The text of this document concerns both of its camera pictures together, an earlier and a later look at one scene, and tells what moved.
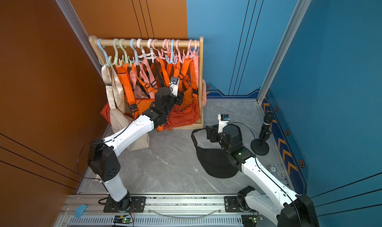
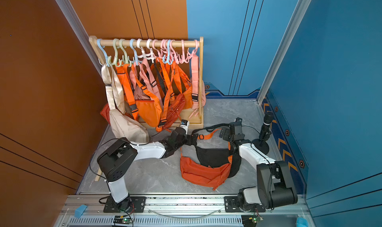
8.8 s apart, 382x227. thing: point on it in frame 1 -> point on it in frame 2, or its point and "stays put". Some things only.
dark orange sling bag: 185,80 -> 207,175
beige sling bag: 120,116 stays put
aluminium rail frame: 86,209 stays put
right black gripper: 213,133 -> 228,131
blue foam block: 79,210 stays put
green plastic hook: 116,62 stays put
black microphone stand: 260,146 stays put
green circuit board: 125,219 stays put
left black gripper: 179,99 -> 190,141
